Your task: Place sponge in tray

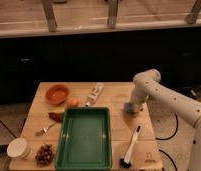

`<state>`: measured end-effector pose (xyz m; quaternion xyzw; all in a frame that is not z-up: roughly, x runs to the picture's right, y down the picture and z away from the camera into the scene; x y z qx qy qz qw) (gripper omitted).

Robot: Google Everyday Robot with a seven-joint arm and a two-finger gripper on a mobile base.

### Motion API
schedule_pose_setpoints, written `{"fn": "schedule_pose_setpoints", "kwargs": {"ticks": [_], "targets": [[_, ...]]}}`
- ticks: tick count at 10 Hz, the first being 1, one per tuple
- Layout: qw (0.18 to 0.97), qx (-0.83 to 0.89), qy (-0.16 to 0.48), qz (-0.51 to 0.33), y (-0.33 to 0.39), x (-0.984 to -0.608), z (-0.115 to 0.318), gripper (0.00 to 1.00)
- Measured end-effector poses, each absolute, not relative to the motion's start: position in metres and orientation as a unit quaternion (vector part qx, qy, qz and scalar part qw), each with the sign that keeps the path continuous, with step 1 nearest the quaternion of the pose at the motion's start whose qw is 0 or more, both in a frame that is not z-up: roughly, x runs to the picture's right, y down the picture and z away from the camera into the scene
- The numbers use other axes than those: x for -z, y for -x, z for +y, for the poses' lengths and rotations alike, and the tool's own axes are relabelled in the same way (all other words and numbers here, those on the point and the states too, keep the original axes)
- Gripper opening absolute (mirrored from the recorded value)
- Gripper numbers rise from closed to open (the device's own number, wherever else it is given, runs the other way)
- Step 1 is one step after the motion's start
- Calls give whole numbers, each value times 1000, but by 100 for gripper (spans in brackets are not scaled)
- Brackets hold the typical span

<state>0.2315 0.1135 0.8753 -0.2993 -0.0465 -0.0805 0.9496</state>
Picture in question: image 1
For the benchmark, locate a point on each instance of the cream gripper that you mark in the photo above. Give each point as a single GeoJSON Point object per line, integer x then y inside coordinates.
{"type": "Point", "coordinates": [136, 107]}

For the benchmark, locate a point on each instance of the blue sponge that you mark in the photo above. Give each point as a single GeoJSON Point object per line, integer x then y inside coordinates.
{"type": "Point", "coordinates": [128, 107]}

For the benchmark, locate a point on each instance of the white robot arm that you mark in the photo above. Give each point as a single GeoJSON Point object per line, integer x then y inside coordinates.
{"type": "Point", "coordinates": [147, 84]}

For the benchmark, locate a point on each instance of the green plastic tray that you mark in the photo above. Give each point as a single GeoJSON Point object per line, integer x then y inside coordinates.
{"type": "Point", "coordinates": [85, 140]}

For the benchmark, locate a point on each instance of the wooden table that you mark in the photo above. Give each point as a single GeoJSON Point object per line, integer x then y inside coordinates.
{"type": "Point", "coordinates": [145, 156]}

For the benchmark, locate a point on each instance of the white tube bottle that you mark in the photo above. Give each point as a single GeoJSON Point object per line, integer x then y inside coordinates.
{"type": "Point", "coordinates": [94, 94]}

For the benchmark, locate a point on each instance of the orange fruit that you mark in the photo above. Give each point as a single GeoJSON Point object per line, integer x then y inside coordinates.
{"type": "Point", "coordinates": [72, 102]}

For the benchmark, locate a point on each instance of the red sausage toy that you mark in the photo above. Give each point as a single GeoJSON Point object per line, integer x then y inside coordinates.
{"type": "Point", "coordinates": [58, 117]}

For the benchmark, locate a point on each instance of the orange bowl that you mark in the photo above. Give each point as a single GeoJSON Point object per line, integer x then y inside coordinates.
{"type": "Point", "coordinates": [57, 94]}

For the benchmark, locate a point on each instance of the metal fork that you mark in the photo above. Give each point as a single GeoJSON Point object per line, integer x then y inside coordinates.
{"type": "Point", "coordinates": [44, 130]}

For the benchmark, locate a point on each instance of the bunch of grapes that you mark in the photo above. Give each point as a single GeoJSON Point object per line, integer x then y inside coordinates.
{"type": "Point", "coordinates": [44, 155]}

